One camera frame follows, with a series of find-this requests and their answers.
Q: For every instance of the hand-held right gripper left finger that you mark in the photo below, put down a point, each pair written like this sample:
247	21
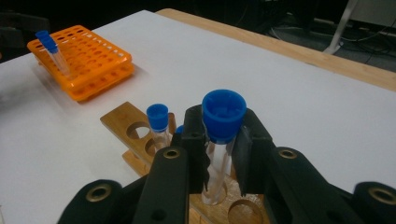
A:
194	149

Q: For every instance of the grey metal stand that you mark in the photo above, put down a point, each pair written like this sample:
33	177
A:
341	28

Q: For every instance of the orange plastic test tube rack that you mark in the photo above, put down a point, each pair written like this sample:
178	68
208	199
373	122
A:
93	59

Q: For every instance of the wooden test tube rack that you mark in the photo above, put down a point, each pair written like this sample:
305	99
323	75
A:
123	119

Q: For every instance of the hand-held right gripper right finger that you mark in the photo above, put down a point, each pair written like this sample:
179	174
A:
253	149

